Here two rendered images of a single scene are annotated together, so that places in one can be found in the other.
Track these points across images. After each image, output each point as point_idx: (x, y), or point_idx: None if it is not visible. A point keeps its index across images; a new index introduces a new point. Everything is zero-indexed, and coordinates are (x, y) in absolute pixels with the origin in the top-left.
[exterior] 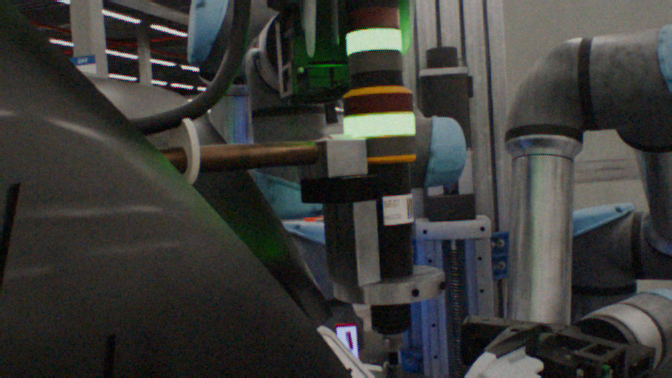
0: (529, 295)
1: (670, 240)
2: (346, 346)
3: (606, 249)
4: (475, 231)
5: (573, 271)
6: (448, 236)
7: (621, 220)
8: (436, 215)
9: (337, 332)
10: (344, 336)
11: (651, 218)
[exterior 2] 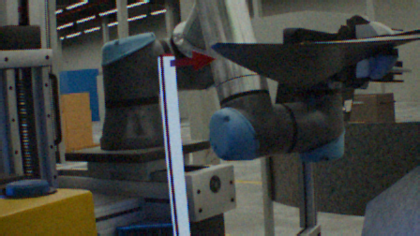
0: (245, 42)
1: (202, 50)
2: (171, 75)
3: (149, 65)
4: (42, 59)
5: (122, 87)
6: (23, 64)
7: (154, 42)
8: (14, 43)
9: (165, 60)
10: (169, 65)
11: (191, 33)
